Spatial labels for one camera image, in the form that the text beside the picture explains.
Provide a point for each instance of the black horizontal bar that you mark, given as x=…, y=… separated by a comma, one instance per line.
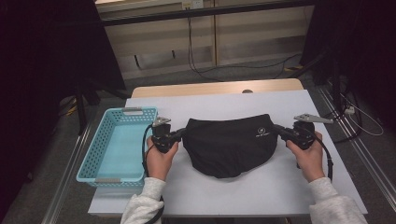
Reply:
x=202, y=12

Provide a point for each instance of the person's left hand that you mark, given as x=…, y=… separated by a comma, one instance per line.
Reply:
x=157, y=165

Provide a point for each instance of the black tripod stand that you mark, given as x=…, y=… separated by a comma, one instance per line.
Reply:
x=81, y=115

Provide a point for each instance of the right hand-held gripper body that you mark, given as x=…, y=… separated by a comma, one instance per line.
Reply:
x=303, y=137

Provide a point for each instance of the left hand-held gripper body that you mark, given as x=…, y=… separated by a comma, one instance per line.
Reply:
x=162, y=137

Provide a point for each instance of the white table mat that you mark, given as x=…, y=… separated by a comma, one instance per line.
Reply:
x=218, y=199

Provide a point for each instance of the light blue plastic basket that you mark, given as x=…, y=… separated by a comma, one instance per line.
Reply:
x=124, y=149

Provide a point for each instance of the wide black curtain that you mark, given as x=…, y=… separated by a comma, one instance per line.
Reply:
x=37, y=62

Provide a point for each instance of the black metal stand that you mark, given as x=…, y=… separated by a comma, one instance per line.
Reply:
x=335, y=87

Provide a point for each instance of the person's right hand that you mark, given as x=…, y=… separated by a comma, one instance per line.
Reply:
x=311, y=161

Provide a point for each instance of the narrow black curtain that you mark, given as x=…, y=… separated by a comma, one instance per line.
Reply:
x=367, y=46

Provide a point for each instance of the black shorts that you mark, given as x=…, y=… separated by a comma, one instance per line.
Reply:
x=227, y=146

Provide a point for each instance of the beige cabinet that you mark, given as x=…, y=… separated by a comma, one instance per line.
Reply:
x=249, y=40

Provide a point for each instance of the white wall socket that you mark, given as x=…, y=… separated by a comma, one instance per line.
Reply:
x=192, y=3

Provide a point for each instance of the aluminium floor rail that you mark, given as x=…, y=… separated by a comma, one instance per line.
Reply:
x=373, y=174
x=62, y=186

